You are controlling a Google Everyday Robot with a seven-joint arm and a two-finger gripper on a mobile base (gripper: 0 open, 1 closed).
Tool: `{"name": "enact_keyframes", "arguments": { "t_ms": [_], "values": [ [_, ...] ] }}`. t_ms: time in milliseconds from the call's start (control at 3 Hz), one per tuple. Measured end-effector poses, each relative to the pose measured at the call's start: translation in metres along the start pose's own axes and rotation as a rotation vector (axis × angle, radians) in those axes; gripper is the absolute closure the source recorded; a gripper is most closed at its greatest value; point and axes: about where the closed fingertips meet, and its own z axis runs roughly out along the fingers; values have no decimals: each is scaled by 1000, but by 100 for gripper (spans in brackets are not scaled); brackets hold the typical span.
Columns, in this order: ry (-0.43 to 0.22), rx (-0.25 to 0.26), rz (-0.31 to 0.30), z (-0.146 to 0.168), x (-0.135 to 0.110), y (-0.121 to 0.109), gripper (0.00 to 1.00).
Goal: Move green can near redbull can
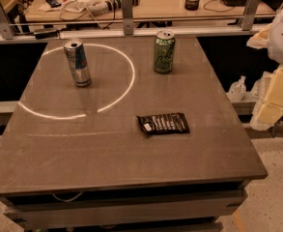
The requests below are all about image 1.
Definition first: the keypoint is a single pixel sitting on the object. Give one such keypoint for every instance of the clear plastic bottle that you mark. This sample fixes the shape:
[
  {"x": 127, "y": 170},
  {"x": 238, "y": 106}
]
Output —
[{"x": 237, "y": 90}]

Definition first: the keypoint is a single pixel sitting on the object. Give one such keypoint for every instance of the black snack packet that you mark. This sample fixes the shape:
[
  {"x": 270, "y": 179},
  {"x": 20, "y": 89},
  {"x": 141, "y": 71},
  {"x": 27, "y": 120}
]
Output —
[{"x": 164, "y": 123}]

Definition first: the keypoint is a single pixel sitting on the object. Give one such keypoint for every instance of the middle metal bracket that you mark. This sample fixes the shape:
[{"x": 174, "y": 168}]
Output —
[{"x": 127, "y": 17}]

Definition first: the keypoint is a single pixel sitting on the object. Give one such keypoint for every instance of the right metal bracket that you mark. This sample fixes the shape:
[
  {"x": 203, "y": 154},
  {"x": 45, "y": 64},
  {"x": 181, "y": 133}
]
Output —
[{"x": 247, "y": 20}]

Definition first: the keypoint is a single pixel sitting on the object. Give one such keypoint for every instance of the grey cylindrical device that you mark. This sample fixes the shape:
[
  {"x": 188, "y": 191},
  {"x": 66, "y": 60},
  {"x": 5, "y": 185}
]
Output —
[{"x": 105, "y": 7}]

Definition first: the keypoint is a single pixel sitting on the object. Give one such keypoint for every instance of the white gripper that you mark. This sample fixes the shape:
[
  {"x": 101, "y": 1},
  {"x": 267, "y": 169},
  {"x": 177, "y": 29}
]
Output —
[{"x": 270, "y": 106}]

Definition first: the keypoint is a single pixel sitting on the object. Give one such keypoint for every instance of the silver blue redbull can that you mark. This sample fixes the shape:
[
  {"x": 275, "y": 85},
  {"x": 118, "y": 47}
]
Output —
[{"x": 75, "y": 53}]

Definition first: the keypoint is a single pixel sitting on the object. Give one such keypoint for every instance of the left metal bracket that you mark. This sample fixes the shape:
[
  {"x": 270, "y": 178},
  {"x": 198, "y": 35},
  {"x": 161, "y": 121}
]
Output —
[{"x": 6, "y": 30}]

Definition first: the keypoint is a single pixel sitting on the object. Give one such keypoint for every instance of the metal bracket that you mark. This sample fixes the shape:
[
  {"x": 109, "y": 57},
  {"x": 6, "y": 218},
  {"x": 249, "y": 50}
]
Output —
[
  {"x": 127, "y": 17},
  {"x": 6, "y": 30},
  {"x": 247, "y": 20}
]

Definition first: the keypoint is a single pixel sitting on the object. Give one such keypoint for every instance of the green soda can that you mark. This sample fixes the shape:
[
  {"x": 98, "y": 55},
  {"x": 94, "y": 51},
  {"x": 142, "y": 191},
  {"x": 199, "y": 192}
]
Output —
[{"x": 164, "y": 51}]

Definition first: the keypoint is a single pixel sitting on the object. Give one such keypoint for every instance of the black mesh cup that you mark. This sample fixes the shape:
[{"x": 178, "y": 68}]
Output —
[{"x": 191, "y": 5}]

